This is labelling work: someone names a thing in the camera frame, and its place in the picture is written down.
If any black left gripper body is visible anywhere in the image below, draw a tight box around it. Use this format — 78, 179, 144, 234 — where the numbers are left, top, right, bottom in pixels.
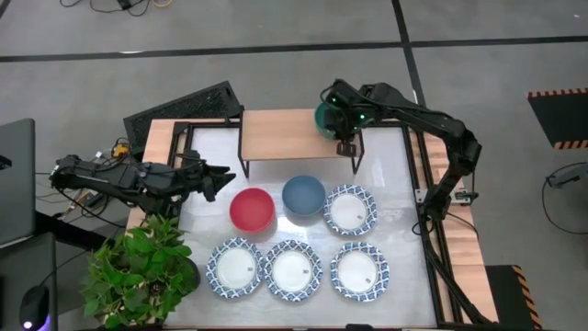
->
176, 149, 215, 199

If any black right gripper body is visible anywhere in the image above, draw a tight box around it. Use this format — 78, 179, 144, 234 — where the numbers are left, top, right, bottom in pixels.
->
320, 78, 369, 142

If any teal green bowl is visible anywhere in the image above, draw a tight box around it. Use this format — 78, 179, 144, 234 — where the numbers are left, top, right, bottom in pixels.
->
313, 101, 342, 141

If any pinkish red bowl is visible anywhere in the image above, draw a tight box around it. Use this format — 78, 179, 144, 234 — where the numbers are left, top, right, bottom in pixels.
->
229, 187, 277, 234

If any blue patterned white plate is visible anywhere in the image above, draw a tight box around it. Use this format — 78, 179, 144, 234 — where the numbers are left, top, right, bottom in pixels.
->
263, 239, 323, 302
329, 241, 390, 303
205, 236, 266, 300
322, 183, 379, 237

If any blue bowl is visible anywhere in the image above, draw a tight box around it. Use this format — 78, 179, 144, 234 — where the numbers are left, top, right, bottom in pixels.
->
281, 175, 327, 217

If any wooden shelf with black legs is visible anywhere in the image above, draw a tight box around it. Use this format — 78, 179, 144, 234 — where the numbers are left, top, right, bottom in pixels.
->
237, 108, 366, 179

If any black perforated panel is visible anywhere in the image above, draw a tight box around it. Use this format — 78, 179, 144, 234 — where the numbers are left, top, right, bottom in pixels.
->
122, 80, 245, 155

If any dark plant pot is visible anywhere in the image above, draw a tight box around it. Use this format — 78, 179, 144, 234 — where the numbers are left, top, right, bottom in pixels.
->
181, 256, 202, 291

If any green leafy plant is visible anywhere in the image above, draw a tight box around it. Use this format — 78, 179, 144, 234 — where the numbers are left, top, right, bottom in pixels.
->
80, 213, 194, 330

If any dark grey laptop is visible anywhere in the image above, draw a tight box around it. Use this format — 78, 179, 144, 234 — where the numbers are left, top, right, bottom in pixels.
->
0, 118, 37, 245

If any black desk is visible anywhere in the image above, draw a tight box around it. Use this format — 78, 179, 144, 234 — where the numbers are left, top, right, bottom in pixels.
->
0, 211, 110, 331

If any black hazard-striped mat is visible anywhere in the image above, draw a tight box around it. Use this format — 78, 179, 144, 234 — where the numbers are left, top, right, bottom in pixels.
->
485, 265, 544, 331
526, 87, 588, 151

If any black computer mouse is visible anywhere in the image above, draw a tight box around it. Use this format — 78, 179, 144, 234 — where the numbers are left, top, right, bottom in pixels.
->
18, 284, 51, 331

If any grey floor device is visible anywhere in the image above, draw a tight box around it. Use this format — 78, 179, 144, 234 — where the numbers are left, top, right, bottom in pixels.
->
546, 164, 588, 189

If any black metal table frame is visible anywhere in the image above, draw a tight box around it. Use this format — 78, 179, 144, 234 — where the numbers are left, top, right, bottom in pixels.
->
167, 118, 495, 328

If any silver mounting bracket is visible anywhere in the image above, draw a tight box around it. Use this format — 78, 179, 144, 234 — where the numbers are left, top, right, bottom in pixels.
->
414, 187, 480, 204

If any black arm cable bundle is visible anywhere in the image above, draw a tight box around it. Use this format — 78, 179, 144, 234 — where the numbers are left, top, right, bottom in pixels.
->
420, 220, 493, 325

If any black floor cable bundle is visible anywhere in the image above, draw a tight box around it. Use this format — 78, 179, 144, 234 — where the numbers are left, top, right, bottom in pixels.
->
59, 0, 175, 17

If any black looped floor cable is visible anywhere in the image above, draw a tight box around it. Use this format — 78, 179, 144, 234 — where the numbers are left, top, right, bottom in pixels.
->
540, 161, 588, 236

